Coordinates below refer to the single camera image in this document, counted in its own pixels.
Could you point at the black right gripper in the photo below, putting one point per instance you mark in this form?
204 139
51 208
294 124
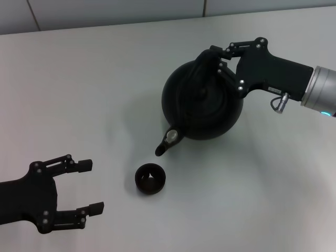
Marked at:
273 73

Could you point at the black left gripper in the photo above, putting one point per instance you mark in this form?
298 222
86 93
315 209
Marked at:
26 199

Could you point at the small black teacup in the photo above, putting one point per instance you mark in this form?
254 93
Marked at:
151 187

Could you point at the black round teapot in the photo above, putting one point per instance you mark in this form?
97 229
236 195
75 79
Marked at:
204 118

